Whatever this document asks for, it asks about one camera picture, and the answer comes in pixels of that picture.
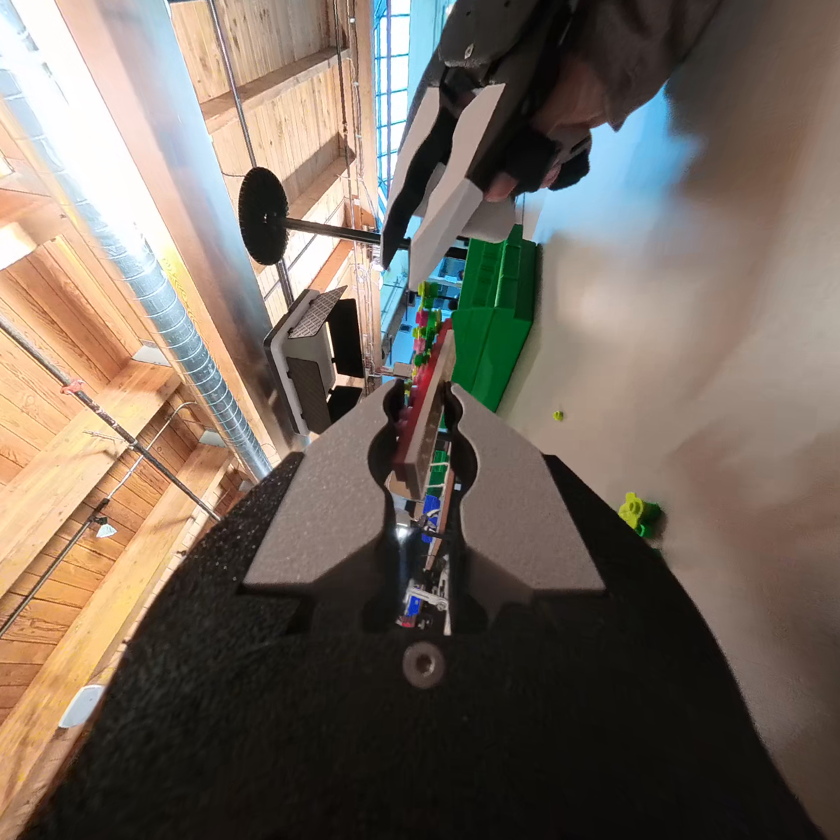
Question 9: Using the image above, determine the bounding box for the thin metal conduit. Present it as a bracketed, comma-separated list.
[209, 0, 298, 304]

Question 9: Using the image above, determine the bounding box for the black round ceiling fan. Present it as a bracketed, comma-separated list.
[238, 166, 412, 265]

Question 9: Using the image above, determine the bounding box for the large grid window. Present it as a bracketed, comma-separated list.
[373, 0, 413, 198]

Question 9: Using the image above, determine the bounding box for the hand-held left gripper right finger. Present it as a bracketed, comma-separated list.
[445, 384, 607, 636]

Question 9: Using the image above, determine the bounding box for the white ceiling light fixture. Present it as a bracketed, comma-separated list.
[58, 684, 107, 729]

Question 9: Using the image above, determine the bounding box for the rectangular shiny metal duct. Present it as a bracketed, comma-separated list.
[59, 0, 278, 460]

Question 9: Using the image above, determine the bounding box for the person's right hand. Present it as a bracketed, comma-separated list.
[484, 51, 611, 202]

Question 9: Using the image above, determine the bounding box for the red board with pegs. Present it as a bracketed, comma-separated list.
[387, 279, 471, 503]

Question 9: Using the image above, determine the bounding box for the person's right forearm grey sleeve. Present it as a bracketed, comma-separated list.
[570, 0, 724, 132]

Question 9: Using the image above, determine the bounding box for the silver spiral air duct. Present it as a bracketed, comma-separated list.
[0, 66, 274, 480]

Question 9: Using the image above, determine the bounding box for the hanging black and white heater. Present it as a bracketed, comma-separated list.
[262, 285, 366, 438]

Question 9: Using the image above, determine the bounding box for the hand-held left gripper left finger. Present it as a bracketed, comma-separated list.
[241, 378, 409, 634]

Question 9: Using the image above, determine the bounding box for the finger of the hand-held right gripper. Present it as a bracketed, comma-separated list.
[381, 84, 459, 271]
[407, 81, 521, 284]

